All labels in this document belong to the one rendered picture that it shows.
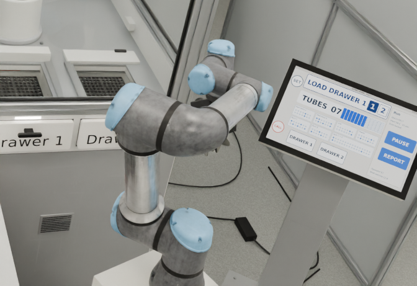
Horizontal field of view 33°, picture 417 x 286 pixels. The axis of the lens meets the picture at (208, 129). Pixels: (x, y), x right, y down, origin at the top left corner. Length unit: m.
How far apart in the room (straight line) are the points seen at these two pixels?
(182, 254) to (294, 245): 0.97
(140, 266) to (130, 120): 0.61
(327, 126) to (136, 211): 0.86
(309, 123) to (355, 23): 1.18
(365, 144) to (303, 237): 0.49
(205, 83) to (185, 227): 0.38
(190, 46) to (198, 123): 0.84
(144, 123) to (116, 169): 1.03
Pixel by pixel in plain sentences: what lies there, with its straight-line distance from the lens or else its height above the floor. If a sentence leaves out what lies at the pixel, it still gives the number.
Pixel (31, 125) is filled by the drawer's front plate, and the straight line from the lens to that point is 2.27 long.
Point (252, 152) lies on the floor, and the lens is 4.05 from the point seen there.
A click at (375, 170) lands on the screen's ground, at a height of 1.01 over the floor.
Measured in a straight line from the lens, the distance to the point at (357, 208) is 3.48.
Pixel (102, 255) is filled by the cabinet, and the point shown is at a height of 0.28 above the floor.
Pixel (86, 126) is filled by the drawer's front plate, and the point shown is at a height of 0.91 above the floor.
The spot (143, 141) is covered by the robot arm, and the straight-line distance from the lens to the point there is 1.51.
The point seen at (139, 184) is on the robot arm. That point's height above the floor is 1.19.
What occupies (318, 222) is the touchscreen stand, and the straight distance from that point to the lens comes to 2.63.
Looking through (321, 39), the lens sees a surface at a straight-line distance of 3.67.
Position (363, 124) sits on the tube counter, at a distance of 2.40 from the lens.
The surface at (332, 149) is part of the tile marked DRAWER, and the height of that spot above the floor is 1.01.
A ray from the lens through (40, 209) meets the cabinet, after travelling 2.53.
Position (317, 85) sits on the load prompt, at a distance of 2.41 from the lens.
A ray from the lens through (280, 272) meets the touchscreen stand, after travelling 2.81.
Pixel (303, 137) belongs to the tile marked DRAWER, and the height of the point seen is 1.01.
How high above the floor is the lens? 2.23
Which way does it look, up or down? 33 degrees down
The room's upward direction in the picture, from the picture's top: 17 degrees clockwise
